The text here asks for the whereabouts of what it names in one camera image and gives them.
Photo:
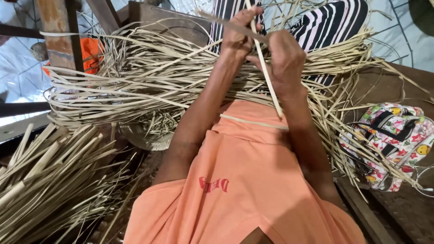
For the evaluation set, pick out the person's left hand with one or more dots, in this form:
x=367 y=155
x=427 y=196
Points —
x=237 y=39

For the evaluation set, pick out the person's orange shirt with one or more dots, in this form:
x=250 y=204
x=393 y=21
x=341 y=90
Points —
x=244 y=183

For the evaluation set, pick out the bundle of thick bamboo slats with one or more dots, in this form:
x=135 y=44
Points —
x=44 y=176

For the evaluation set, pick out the long pale bamboo strip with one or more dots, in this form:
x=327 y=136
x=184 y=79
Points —
x=268 y=78

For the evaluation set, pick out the person's striped trousers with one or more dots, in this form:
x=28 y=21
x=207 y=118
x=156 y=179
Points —
x=329 y=23

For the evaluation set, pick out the brown-bladed knife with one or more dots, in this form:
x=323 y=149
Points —
x=230 y=25

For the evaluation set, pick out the dark green round object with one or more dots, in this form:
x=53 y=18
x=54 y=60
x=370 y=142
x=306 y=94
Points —
x=423 y=15

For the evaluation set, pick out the floral print backpack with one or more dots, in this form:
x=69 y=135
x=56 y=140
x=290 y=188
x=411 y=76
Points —
x=390 y=142

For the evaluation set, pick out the dark wooden rail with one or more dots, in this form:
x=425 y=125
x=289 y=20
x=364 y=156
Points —
x=23 y=109
x=18 y=31

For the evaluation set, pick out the brown wooden plank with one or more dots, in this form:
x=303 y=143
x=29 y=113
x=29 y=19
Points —
x=169 y=23

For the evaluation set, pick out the person's right hand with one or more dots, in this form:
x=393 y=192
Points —
x=288 y=66

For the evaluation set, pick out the rusty wooden post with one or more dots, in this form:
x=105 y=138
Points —
x=59 y=37

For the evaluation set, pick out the heap of thin bamboo strips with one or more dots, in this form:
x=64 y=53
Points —
x=142 y=78

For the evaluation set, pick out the round grey stone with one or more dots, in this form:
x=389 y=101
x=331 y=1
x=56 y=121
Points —
x=39 y=51

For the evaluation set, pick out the orange cloth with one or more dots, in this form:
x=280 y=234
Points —
x=90 y=52

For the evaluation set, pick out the woven straw basket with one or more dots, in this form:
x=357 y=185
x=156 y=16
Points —
x=149 y=134

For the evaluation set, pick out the short flat bamboo strip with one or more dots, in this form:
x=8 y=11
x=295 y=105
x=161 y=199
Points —
x=252 y=122

